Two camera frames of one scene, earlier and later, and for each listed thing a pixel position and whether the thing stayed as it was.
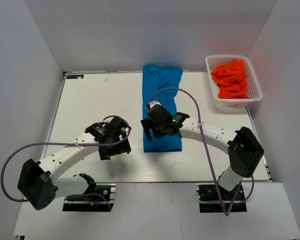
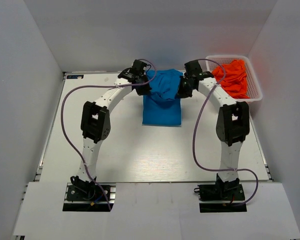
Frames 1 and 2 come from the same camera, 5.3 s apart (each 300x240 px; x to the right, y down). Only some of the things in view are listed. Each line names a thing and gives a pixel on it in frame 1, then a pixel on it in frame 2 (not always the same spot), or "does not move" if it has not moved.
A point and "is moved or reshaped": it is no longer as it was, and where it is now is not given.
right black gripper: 148,124 -> 181,93
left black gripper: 124,147 -> 145,91
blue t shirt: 160,84 is moved or reshaped
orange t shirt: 231,79 does not move
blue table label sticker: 80,76 does not move
